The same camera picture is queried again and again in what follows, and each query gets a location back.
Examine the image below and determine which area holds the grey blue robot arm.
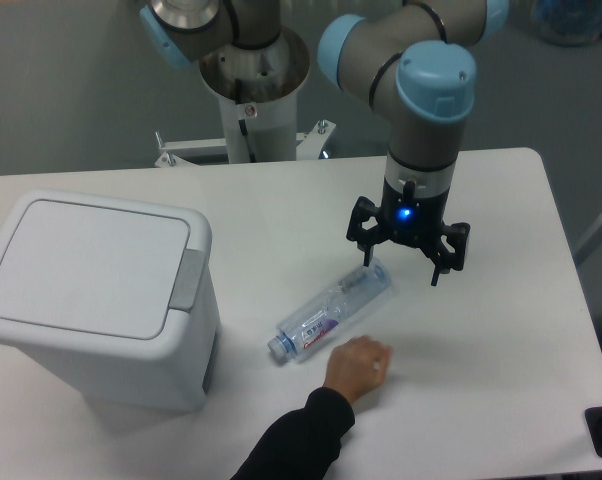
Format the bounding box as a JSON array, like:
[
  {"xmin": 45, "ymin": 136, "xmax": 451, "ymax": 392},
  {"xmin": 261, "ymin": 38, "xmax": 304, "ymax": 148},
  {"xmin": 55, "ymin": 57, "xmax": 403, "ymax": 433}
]
[{"xmin": 140, "ymin": 1, "xmax": 509, "ymax": 275}]

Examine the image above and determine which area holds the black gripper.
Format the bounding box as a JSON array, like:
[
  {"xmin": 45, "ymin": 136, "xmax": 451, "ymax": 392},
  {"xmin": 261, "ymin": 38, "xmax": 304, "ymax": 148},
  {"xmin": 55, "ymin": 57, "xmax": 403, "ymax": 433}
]
[{"xmin": 346, "ymin": 157, "xmax": 470, "ymax": 287}]

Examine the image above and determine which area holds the person's hand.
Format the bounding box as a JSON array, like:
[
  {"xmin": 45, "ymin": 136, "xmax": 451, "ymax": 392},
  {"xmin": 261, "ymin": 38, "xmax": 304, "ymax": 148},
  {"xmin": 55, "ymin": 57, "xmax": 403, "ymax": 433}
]
[{"xmin": 323, "ymin": 336, "xmax": 392, "ymax": 405}]

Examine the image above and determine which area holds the black sleeved forearm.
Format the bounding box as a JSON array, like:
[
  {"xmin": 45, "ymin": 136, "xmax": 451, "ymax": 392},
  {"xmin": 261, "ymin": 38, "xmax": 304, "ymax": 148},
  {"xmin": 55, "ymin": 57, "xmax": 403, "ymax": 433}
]
[{"xmin": 233, "ymin": 387, "xmax": 355, "ymax": 479}]

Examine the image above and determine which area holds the clear plastic water bottle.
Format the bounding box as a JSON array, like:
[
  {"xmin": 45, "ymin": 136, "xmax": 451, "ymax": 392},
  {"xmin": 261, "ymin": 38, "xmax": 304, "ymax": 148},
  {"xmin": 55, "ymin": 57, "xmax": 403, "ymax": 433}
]
[{"xmin": 267, "ymin": 259, "xmax": 391, "ymax": 364}]

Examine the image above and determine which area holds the blue water jug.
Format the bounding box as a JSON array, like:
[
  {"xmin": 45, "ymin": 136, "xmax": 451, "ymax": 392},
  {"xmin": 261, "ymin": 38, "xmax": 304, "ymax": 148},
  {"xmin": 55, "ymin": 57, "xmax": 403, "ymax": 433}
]
[{"xmin": 530, "ymin": 0, "xmax": 602, "ymax": 47}]

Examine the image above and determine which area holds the white plastic trash can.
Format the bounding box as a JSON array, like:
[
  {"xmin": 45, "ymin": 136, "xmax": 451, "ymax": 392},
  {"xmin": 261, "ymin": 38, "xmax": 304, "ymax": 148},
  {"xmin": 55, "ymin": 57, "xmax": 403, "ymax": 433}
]
[{"xmin": 0, "ymin": 190, "xmax": 220, "ymax": 412}]

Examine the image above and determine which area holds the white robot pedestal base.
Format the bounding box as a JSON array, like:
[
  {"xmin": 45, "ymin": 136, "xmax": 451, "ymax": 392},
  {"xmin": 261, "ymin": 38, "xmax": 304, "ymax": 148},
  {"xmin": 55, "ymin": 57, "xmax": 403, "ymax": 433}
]
[{"xmin": 153, "ymin": 24, "xmax": 337, "ymax": 169}]

